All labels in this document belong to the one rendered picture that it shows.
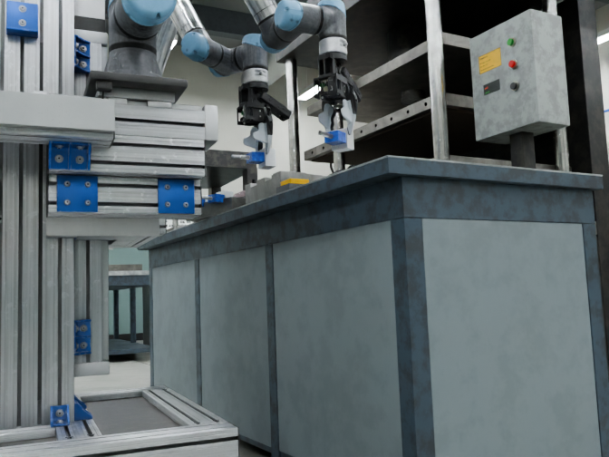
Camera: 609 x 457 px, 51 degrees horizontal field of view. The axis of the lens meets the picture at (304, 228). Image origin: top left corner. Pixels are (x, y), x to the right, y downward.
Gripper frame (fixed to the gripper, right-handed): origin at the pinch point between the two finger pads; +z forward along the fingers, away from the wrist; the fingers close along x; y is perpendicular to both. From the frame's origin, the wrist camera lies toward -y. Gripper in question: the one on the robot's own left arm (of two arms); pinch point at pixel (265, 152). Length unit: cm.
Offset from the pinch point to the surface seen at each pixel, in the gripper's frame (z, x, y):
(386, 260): 36, 53, -4
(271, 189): 9.7, -6.5, -4.8
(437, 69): -41, -13, -80
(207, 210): 11.9, -41.6, 3.1
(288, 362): 61, 4, -3
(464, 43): -57, -19, -100
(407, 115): -31, -40, -85
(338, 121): -40, -88, -81
